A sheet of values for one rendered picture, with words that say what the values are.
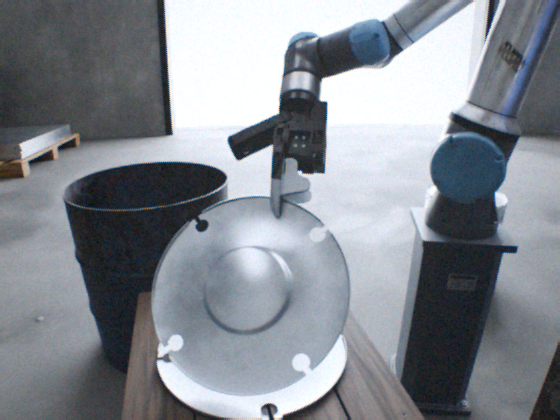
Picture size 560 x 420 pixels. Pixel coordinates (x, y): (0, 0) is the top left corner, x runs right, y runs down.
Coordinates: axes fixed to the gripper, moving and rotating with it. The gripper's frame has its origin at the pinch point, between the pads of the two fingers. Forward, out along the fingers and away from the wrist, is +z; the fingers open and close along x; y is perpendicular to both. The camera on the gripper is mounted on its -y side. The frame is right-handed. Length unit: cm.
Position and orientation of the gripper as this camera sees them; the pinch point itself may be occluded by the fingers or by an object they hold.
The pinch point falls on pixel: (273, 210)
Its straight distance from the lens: 60.3
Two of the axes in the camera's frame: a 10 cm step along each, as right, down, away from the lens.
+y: 9.9, 0.6, -1.5
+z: -1.1, 9.1, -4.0
